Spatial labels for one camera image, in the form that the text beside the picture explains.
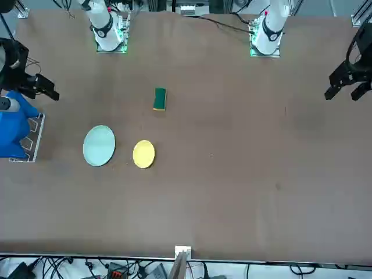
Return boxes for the small yellow dish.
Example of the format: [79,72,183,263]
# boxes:
[133,139,156,169]

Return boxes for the aluminium frame rack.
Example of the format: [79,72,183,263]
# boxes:
[8,113,47,163]

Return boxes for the blue cloth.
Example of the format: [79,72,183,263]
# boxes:
[0,90,38,159]

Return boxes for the pale green plate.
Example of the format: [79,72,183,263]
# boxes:
[83,124,116,167]

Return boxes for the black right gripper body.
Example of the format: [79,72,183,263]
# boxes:
[0,37,29,90]

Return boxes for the aluminium post with white bracket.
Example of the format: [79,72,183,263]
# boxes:
[168,245,193,279]

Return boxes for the green and yellow sponge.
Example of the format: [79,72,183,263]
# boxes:
[153,88,168,112]

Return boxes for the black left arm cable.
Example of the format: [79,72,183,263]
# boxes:
[197,16,253,31]

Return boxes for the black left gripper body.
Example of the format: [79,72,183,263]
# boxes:
[355,20,372,60]

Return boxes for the orange and black power strip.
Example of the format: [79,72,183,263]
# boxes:
[106,262,129,279]

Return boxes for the white power strip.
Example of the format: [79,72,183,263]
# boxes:
[180,4,199,16]

